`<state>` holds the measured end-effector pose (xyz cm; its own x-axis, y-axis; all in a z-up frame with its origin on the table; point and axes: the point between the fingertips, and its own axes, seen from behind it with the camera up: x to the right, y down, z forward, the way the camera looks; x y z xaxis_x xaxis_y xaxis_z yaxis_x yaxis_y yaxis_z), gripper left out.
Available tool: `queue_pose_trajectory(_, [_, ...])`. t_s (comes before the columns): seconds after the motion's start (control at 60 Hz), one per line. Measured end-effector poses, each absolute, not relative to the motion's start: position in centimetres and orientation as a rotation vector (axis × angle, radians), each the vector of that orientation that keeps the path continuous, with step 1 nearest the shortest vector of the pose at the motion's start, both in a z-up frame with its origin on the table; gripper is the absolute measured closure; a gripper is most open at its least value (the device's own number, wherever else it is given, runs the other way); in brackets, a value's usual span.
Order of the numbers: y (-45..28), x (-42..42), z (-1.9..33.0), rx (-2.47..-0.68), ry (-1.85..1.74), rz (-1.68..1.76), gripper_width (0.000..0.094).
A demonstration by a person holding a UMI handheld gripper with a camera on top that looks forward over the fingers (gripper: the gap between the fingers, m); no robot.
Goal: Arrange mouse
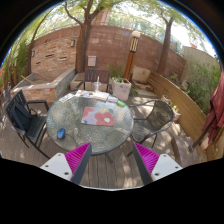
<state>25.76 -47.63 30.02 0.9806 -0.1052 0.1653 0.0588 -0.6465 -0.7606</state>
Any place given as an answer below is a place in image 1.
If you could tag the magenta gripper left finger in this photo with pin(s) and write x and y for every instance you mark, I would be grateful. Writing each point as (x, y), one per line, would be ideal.
(70, 166)

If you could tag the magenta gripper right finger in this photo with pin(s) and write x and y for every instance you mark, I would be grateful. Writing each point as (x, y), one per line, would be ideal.
(153, 166)

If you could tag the blue computer mouse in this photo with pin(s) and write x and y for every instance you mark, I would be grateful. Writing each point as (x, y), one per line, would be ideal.
(61, 133)

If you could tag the floral mouse pad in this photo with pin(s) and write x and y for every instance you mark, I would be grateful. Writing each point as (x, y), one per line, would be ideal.
(98, 116)

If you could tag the round glass patio table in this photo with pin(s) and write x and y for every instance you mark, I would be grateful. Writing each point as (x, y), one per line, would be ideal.
(74, 120)

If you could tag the black mesh patio chair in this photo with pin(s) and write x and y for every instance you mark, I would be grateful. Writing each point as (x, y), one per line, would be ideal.
(159, 119)

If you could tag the black slatted patio chair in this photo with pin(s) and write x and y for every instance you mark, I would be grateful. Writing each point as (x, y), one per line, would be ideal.
(25, 120)

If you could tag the curved wooden bench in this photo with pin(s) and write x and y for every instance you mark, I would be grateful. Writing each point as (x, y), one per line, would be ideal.
(192, 118)

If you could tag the green marker tube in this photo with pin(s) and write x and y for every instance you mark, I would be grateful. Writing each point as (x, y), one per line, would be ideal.
(120, 103)

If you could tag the stack of papers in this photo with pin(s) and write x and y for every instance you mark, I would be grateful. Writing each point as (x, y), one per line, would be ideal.
(91, 94)

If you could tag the folded maroon patio umbrella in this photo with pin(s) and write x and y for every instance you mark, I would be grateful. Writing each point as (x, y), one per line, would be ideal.
(215, 118)

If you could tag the stone raised planter box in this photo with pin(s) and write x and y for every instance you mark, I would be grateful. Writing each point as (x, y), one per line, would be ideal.
(46, 85)

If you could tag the white square planter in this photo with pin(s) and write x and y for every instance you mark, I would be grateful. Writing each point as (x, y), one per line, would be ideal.
(121, 88)

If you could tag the clear plastic cup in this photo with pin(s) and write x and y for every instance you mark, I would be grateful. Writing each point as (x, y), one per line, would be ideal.
(97, 84)

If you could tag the dark wooden chair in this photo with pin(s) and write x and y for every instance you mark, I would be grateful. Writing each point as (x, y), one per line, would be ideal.
(94, 75)

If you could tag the slim right tree trunk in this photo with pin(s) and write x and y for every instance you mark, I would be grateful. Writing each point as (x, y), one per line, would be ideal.
(166, 44)

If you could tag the large tree trunk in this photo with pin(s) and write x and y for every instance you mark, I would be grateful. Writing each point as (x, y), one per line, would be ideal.
(85, 26)

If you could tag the wooden garden lamp post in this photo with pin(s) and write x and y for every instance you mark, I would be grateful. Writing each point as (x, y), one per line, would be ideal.
(131, 55)

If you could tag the wall utility box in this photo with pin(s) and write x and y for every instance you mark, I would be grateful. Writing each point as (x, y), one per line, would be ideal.
(92, 60)

